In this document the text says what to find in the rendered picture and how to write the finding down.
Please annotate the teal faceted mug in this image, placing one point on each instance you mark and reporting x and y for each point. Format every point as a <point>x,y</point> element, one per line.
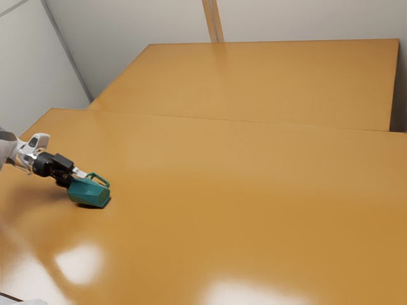
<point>90,193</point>

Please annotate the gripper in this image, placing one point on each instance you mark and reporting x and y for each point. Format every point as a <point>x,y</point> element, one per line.
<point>47,162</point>

